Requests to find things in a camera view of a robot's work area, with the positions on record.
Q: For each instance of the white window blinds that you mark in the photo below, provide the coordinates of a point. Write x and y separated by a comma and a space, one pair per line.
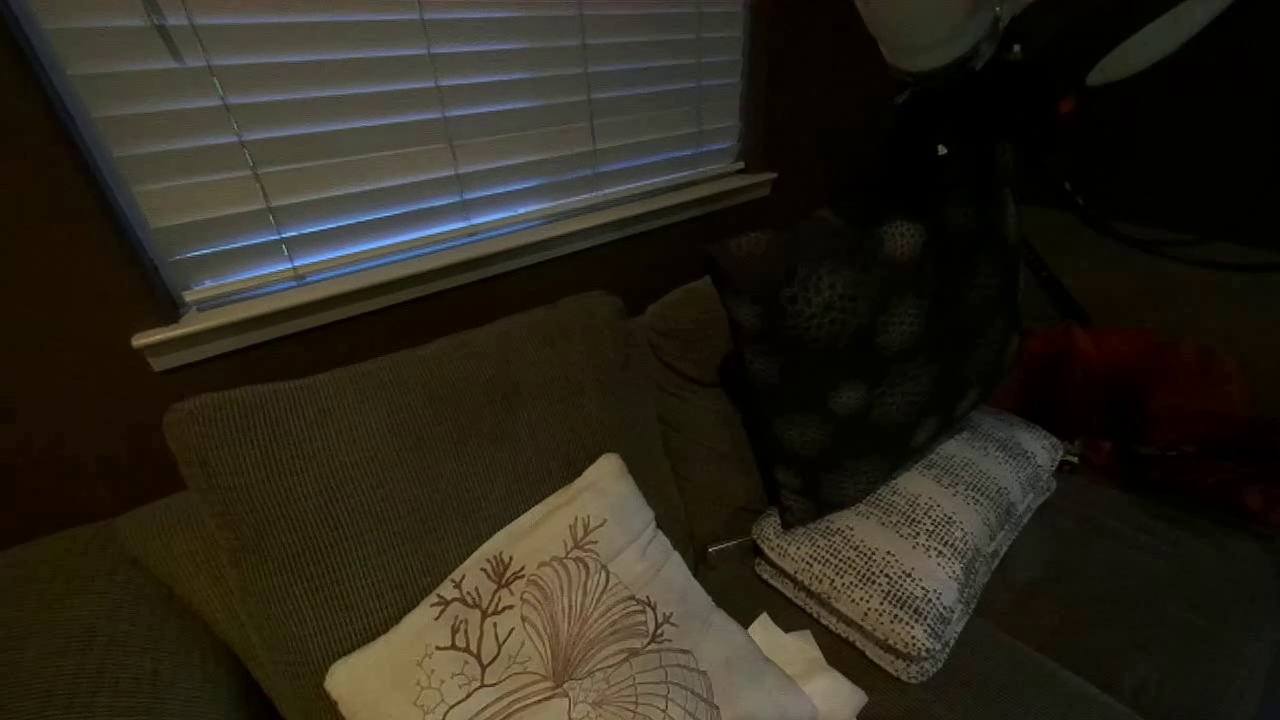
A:
267, 144

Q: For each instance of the white window sill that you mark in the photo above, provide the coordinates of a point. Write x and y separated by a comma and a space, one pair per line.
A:
257, 323

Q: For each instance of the white coral print pillow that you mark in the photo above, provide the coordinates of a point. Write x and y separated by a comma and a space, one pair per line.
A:
577, 609

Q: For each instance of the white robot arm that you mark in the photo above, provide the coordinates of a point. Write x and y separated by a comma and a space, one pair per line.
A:
1097, 42

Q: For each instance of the red blanket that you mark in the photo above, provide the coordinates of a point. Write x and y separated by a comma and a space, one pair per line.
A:
1150, 413

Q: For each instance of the olive green sectional sofa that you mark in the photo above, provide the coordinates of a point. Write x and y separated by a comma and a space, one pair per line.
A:
314, 514

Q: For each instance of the black floral pillow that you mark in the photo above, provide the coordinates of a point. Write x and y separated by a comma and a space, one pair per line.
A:
860, 341

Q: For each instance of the grey white woven pillow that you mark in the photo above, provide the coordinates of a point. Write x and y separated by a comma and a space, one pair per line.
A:
905, 569

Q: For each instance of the white folded tissue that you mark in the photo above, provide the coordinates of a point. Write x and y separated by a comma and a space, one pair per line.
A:
805, 665

